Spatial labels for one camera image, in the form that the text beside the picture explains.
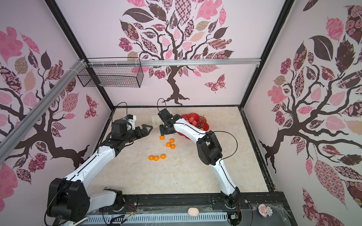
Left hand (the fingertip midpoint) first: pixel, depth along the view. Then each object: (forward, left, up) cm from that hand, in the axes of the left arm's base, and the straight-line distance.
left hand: (148, 130), depth 83 cm
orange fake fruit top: (+6, -5, -17) cm, 19 cm away
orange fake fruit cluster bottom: (-9, -8, -16) cm, 20 cm away
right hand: (+7, -8, -9) cm, 14 cm away
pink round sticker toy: (-39, -62, -13) cm, 75 cm away
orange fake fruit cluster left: (-1, -11, -16) cm, 19 cm away
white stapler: (-44, +34, -16) cm, 58 cm away
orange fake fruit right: (+3, -13, -16) cm, 21 cm away
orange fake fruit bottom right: (-11, -4, -16) cm, 20 cm away
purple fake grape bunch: (+16, -34, -13) cm, 40 cm away
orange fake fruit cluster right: (-2, -14, -16) cm, 22 cm away
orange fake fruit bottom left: (-10, -1, -16) cm, 19 cm away
